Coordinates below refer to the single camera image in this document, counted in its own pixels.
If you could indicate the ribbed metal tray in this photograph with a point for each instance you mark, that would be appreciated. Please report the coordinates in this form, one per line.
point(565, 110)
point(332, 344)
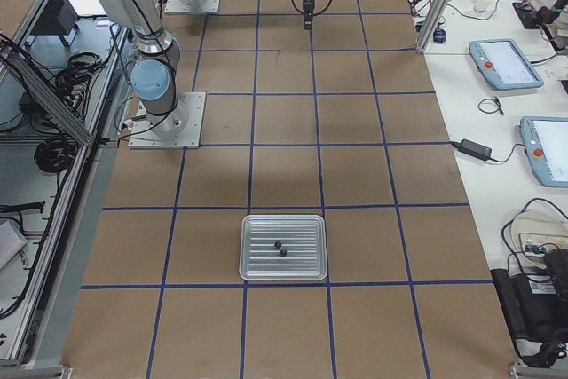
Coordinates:
point(302, 235)

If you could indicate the small blue device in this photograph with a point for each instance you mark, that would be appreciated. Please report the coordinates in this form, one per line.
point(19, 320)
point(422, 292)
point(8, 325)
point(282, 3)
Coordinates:
point(439, 35)

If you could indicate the upper teach pendant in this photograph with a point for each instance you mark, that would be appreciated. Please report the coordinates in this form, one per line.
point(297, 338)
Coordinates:
point(503, 65)

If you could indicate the teach pendant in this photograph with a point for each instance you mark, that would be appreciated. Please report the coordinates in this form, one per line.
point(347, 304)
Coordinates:
point(545, 141)
point(503, 65)

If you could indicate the black power adapter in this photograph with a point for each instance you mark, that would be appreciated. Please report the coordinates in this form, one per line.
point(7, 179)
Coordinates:
point(476, 150)

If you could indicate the lower teach pendant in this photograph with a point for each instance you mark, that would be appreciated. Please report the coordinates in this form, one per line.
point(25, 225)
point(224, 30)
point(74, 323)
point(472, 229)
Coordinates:
point(545, 141)

